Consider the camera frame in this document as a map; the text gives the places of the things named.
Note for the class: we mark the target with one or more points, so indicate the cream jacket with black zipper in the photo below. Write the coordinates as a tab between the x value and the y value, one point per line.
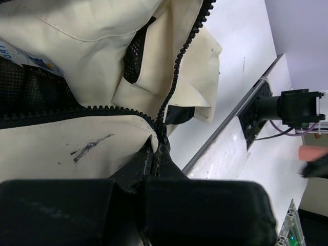
86	84

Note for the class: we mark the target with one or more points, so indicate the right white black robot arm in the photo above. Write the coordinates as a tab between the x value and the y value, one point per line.
293	112

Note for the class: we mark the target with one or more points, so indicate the silver foil covered base rail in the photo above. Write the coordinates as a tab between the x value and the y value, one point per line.
224	154

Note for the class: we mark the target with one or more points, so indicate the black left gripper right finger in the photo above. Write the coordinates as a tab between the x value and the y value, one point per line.
183	211

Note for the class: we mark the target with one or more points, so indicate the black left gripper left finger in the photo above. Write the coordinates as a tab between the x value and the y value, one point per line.
73	211

